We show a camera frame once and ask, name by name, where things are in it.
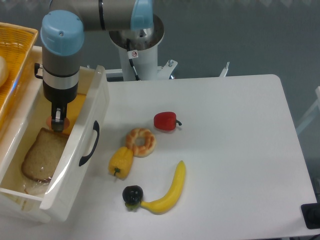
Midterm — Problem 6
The white open drawer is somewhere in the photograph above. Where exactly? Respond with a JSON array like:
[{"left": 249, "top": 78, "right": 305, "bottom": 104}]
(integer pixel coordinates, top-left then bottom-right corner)
[{"left": 0, "top": 66, "right": 109, "bottom": 223}]

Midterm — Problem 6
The brown bread slice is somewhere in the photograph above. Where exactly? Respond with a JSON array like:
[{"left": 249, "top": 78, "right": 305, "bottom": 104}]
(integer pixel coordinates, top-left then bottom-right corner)
[{"left": 21, "top": 128, "right": 69, "bottom": 183}]

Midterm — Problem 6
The yellow banana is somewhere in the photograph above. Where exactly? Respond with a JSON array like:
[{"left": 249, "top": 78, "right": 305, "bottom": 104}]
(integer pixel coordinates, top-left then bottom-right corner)
[{"left": 140, "top": 160, "right": 187, "bottom": 215}]

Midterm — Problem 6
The red bell pepper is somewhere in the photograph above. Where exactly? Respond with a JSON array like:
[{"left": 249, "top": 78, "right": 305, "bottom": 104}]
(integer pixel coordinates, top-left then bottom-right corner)
[{"left": 153, "top": 111, "right": 182, "bottom": 131}]

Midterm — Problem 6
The dark purple mangosteen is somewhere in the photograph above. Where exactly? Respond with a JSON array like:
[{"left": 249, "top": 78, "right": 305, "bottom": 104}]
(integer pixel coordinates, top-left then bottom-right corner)
[{"left": 122, "top": 185, "right": 144, "bottom": 212}]

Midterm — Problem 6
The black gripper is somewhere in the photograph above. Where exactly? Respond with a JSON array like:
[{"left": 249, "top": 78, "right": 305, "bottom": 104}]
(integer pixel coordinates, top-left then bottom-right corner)
[{"left": 43, "top": 84, "right": 78, "bottom": 133}]

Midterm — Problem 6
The yellow bell pepper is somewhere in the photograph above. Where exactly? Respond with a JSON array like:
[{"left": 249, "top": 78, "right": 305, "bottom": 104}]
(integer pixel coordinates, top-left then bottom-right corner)
[{"left": 108, "top": 146, "right": 134, "bottom": 180}]

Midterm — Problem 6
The glazed bagel donut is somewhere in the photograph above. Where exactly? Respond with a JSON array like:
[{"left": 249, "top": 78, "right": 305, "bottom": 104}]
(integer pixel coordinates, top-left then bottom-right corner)
[{"left": 125, "top": 127, "right": 157, "bottom": 158}]

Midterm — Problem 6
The black device at edge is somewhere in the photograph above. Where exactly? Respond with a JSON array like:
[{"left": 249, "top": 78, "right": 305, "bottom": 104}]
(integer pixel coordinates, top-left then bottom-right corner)
[{"left": 300, "top": 203, "right": 320, "bottom": 230}]

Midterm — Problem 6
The black drawer handle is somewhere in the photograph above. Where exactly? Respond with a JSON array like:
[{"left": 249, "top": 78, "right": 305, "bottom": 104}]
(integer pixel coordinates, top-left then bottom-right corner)
[{"left": 78, "top": 120, "right": 100, "bottom": 167}]

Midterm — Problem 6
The brown egg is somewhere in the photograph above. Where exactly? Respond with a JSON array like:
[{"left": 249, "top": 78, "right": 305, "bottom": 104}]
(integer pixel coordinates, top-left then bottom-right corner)
[{"left": 46, "top": 116, "right": 70, "bottom": 130}]

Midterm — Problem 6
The yellow wicker basket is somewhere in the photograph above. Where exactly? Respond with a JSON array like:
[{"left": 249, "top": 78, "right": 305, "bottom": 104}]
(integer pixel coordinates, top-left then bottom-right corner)
[{"left": 0, "top": 22, "right": 38, "bottom": 128}]

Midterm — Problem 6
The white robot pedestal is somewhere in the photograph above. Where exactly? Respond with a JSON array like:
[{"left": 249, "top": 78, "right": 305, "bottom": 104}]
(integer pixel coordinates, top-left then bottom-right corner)
[{"left": 109, "top": 15, "right": 178, "bottom": 81}]

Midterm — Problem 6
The white bun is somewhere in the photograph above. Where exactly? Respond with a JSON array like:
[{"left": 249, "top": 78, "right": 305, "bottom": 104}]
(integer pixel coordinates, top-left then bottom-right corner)
[{"left": 0, "top": 56, "right": 9, "bottom": 87}]

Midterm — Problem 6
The orange cheese slice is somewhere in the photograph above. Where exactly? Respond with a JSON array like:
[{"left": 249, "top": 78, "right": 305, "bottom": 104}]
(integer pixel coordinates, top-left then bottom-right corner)
[{"left": 62, "top": 93, "right": 86, "bottom": 135}]

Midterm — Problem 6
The white drawer cabinet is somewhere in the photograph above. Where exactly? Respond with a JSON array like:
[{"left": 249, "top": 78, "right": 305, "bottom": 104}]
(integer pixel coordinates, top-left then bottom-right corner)
[{"left": 0, "top": 46, "right": 51, "bottom": 223}]

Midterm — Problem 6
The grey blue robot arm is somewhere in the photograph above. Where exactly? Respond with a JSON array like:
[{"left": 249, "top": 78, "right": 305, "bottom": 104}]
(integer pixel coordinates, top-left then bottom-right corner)
[{"left": 34, "top": 0, "right": 154, "bottom": 132}]

